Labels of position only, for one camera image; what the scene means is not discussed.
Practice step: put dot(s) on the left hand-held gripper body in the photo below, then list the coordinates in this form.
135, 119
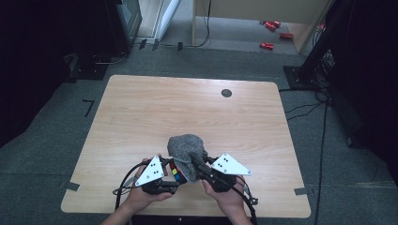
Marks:
151, 172

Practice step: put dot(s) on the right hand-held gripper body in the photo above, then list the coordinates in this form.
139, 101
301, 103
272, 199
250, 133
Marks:
230, 165

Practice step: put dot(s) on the multicoloured puzzle cube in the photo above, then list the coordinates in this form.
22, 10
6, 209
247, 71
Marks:
176, 173

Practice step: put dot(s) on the grey fluffy cloth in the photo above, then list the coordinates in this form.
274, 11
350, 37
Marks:
186, 148

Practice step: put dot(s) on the person's left hand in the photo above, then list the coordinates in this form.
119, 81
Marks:
139, 198

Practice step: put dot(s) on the person's right hand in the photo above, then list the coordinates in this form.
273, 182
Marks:
230, 201

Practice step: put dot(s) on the dark round table grommet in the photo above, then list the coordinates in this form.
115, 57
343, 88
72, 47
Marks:
226, 93

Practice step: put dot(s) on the grey tape piece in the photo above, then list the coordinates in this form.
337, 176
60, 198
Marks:
70, 186
301, 191

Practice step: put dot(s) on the black metal stand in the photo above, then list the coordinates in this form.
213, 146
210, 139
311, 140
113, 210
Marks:
300, 78

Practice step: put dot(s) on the black floor tape strip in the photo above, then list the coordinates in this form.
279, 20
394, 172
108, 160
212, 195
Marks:
180, 46
142, 43
155, 44

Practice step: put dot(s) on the black cabinet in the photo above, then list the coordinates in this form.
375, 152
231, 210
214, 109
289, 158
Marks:
119, 28

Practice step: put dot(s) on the white panel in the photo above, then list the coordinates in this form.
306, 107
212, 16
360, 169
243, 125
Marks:
167, 18

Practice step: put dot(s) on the black curtain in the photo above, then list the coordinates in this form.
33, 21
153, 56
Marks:
375, 78
31, 62

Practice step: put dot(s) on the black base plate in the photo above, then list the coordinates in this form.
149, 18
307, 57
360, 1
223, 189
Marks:
89, 70

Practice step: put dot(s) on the wooden desk frame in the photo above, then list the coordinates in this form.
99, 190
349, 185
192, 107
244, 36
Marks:
250, 7

